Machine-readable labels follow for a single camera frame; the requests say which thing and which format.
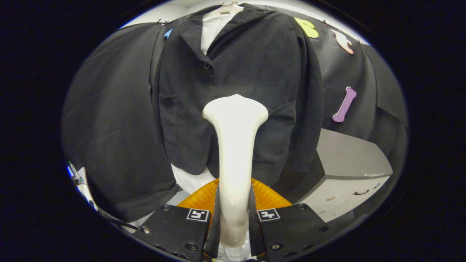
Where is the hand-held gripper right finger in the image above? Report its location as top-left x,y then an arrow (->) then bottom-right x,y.
249,178 -> 337,261

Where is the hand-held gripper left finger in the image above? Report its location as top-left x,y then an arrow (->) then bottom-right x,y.
132,178 -> 222,262

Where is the white garment steamer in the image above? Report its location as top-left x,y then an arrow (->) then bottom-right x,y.
202,94 -> 269,262

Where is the black blazer jacket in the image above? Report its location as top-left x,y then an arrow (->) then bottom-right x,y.
149,3 -> 324,186

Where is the white shirt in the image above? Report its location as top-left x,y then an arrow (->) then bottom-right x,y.
170,11 -> 241,195

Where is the cream clothes hanger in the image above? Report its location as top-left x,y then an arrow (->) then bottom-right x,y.
209,0 -> 244,15

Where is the grey cabinet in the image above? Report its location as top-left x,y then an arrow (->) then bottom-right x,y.
295,128 -> 394,223

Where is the white side table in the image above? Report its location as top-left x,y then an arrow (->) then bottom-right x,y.
67,160 -> 97,211

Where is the row of black cloth clips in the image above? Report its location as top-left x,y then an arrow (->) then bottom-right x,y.
157,18 -> 363,45

